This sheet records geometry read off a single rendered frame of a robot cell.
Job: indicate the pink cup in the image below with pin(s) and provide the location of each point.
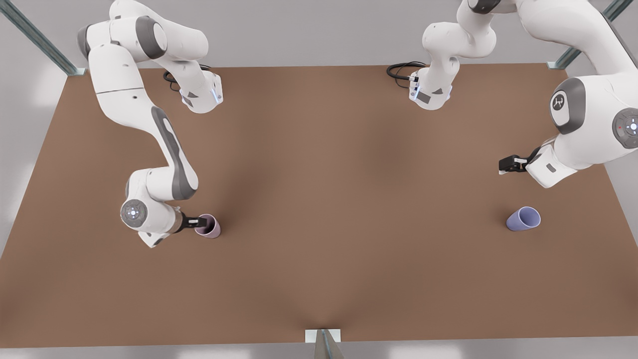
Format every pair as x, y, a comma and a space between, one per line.
211, 228

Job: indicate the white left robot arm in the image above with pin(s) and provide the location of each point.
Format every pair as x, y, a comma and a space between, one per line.
593, 94

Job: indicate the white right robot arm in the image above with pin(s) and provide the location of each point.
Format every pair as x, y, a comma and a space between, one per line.
119, 89

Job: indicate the purple cup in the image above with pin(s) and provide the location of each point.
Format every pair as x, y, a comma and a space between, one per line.
522, 220

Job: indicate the silver frame post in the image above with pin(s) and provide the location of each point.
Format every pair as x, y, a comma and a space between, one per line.
583, 37
37, 36
326, 344

